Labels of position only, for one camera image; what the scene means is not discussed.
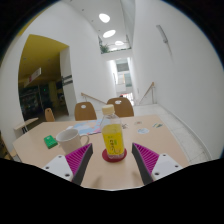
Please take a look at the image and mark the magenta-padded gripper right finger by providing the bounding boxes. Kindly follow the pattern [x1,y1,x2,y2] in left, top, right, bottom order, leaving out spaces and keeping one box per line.
[131,142,184,186]

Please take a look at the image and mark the green balcony plant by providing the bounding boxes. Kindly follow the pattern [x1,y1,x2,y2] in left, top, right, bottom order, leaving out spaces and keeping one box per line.
[99,43,110,54]

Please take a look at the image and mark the flat round red coaster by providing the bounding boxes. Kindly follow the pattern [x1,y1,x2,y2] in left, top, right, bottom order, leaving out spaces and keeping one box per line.
[101,147,128,164]

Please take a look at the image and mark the round white sticker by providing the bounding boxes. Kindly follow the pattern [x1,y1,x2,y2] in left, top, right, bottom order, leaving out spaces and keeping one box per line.
[137,127,150,135]

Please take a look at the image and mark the white ceramic mug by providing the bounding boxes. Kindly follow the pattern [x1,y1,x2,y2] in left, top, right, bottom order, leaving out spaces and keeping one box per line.
[55,128,91,155]

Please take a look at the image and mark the white hanging sign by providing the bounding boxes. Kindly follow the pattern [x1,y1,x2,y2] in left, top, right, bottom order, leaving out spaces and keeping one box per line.
[23,67,43,88]

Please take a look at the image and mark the small green box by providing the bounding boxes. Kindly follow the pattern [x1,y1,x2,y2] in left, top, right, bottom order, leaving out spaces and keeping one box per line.
[43,134,59,150]

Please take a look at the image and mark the small wooden chair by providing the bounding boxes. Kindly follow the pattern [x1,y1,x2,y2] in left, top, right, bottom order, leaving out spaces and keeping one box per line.
[44,107,56,123]

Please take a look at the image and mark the clear bottle with yellow drink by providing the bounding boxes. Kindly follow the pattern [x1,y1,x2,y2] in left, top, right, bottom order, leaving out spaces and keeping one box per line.
[99,104,126,159]

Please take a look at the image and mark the wooden chair with back hole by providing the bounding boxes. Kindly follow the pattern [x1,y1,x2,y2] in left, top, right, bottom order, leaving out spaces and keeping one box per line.
[106,96,135,118]
[73,101,98,122]

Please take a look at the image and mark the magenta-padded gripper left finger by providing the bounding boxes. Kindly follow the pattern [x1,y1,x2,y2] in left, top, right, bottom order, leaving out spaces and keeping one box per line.
[41,142,94,186]

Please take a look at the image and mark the small wooden side table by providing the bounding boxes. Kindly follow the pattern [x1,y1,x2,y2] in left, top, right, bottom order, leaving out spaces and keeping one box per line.
[13,117,39,134]

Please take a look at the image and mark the dark shop shelf unit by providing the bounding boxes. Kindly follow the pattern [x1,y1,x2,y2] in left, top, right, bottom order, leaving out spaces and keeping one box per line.
[18,85,44,119]

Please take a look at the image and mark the round white ceiling lights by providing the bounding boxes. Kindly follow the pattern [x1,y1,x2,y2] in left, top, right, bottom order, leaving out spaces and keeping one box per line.
[98,12,125,47]

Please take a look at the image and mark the glass balcony railing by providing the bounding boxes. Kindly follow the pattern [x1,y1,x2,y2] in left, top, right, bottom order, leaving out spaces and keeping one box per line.
[98,34,132,54]

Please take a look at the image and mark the grey wall lamp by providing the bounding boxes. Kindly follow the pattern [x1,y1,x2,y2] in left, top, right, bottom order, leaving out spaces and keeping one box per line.
[155,24,169,44]

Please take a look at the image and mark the wooden stair handrail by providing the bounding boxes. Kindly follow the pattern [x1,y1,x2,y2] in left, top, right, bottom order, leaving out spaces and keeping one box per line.
[138,81,156,104]
[80,92,108,105]

